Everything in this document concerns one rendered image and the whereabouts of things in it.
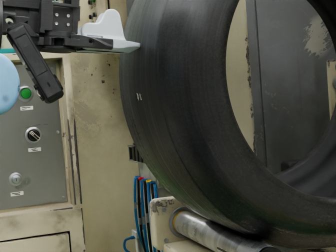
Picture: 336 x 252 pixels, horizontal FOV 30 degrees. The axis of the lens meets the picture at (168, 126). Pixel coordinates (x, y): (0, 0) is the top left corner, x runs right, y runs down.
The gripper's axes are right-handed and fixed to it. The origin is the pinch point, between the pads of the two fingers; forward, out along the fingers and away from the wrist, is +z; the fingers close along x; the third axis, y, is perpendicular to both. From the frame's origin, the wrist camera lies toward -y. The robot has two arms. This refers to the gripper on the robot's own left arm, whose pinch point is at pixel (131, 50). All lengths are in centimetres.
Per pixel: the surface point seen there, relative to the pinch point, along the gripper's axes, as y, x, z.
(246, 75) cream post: -0.4, 25.9, 32.0
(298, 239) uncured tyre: -27.0, -8.9, 24.2
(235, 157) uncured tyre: -14.8, -11.5, 12.1
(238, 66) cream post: 1.3, 25.9, 30.1
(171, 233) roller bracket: -31.9, 23.4, 16.1
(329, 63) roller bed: 5, 38, 60
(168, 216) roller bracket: -28.5, 23.4, 15.5
